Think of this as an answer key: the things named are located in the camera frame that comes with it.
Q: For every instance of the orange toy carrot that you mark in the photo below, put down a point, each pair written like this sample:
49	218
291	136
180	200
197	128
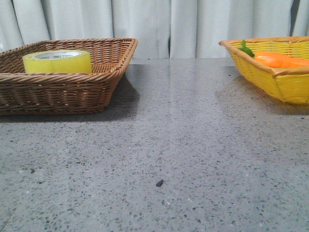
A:
274	60

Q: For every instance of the brown wicker basket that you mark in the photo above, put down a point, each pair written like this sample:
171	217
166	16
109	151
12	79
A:
24	93

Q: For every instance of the white curtain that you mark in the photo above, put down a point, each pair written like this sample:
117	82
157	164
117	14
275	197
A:
164	28

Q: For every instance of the yellow wicker basket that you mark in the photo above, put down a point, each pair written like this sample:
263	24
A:
285	84

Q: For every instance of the yellow tape roll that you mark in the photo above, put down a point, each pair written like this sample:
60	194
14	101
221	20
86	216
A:
60	61

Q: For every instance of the small black debris piece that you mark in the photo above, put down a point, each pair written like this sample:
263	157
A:
160	183

